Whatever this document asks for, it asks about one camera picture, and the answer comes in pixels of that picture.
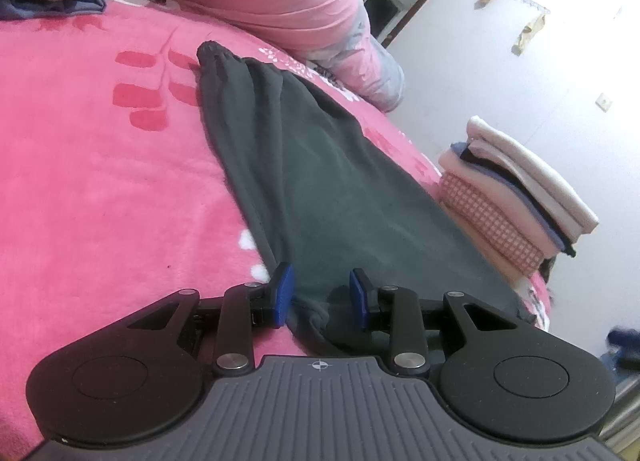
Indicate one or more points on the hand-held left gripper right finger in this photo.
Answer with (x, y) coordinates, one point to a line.
(357, 298)

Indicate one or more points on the wall switch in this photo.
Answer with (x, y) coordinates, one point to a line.
(605, 102)

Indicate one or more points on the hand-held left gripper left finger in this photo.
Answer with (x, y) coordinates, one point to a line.
(282, 296)

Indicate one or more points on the dark grey pants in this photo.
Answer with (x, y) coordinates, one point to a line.
(325, 166)

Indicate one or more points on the long yellow hanging item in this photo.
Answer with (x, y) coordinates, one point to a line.
(529, 32)

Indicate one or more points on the stack of folded clothes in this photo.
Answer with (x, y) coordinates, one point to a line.
(500, 191)

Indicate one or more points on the pink floral blanket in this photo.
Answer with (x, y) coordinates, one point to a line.
(100, 166)

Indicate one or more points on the dark blue item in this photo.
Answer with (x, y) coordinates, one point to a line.
(625, 346)

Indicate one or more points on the grey metal rail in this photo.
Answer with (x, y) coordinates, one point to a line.
(622, 411)

